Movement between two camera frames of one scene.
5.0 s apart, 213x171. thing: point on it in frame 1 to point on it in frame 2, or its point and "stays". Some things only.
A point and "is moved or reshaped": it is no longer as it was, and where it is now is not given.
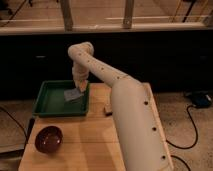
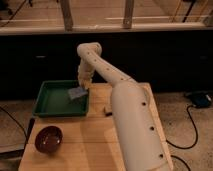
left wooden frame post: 67,15 stays
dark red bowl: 49,139 stays
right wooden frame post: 128,15 stays
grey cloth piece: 72,94 is moved or reshaped
